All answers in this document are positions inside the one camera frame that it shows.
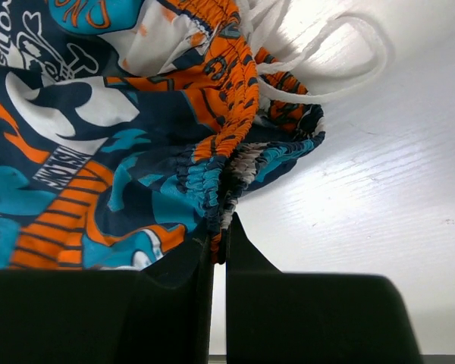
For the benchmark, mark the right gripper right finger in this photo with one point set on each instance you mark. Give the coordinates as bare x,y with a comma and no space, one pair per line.
278,317

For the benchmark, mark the colourful patterned shorts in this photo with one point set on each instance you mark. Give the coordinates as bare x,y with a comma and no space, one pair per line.
125,125

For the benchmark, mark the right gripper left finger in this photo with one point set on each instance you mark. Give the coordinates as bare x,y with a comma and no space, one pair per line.
160,314

